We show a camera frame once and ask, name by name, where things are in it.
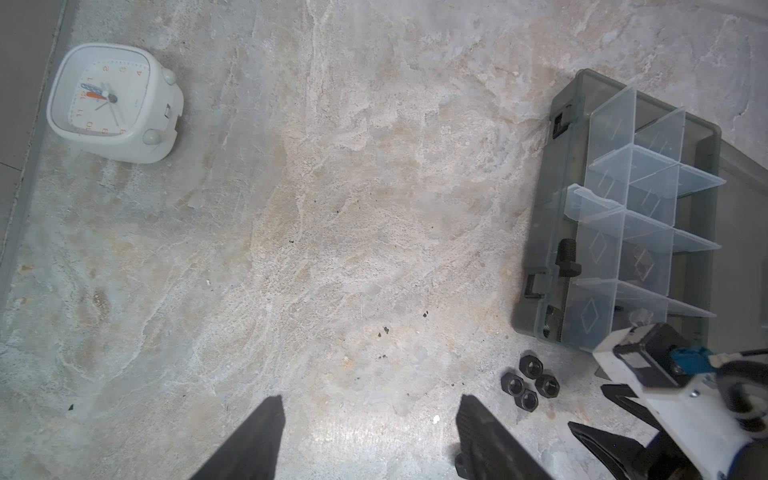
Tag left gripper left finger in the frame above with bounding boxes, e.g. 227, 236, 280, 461
191, 395, 286, 480

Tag black nut cluster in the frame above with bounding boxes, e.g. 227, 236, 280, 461
499, 350, 561, 413

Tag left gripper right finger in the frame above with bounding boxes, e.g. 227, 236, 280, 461
454, 395, 551, 480

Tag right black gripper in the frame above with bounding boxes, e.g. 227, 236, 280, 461
568, 384, 703, 479

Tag white round container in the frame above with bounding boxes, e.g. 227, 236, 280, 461
46, 43, 184, 164

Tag green compartment organizer box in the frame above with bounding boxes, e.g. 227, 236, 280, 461
512, 69, 767, 352

